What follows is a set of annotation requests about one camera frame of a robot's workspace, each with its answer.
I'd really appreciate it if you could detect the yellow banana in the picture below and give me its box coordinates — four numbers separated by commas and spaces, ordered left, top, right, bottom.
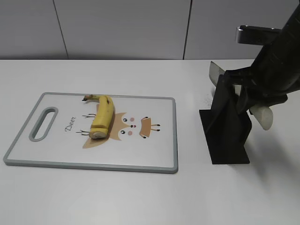
83, 95, 114, 129

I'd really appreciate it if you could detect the black knife stand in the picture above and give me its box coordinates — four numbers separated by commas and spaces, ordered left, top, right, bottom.
199, 75, 252, 165

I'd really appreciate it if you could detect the white deer cutting board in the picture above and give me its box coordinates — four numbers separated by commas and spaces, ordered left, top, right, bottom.
3, 92, 178, 174

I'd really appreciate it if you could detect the white handled knife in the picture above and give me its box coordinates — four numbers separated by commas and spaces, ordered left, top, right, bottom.
209, 61, 273, 130

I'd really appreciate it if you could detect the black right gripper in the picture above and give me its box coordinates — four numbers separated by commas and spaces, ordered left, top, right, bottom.
219, 6, 300, 114

